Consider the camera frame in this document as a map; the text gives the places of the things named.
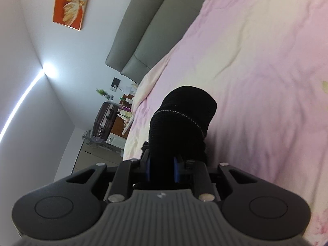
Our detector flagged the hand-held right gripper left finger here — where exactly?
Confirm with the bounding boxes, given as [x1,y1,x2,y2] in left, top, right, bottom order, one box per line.
[65,156,154,203]

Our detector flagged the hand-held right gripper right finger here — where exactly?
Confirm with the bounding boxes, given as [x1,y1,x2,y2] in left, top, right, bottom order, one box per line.
[173,156,259,202]

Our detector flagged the black pants with white drawstring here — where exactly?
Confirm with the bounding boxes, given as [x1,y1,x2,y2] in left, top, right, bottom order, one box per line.
[141,85,218,185]

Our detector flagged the grey low cabinet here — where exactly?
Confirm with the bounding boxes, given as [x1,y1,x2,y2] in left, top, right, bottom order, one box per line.
[71,141,124,175]

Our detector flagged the wooden nightstand with white top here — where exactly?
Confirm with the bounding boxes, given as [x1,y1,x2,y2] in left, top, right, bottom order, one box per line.
[113,95,137,137]

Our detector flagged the small desk fan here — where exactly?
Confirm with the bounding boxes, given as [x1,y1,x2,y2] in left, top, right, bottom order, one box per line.
[81,130,103,145]

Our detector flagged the dark brown suitcase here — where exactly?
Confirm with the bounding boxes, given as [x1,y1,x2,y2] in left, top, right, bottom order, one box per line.
[92,101,121,144]

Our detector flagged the cluster of cosmetic bottles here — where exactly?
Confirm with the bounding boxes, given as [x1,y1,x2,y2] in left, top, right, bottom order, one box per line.
[119,93,136,120]

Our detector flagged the small green potted plant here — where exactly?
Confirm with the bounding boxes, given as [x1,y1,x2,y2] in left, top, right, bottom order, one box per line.
[96,88,114,100]

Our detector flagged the pink duvet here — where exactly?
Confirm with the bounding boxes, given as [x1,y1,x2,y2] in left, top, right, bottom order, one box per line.
[122,0,328,246]

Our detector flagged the ceiling light strip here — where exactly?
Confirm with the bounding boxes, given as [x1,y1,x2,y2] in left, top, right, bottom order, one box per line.
[0,64,56,142]

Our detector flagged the grey padded bed headboard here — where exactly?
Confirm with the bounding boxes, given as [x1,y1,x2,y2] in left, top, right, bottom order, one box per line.
[106,0,215,85]

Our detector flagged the orange wall painting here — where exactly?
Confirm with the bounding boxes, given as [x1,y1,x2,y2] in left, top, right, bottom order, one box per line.
[52,0,96,31]

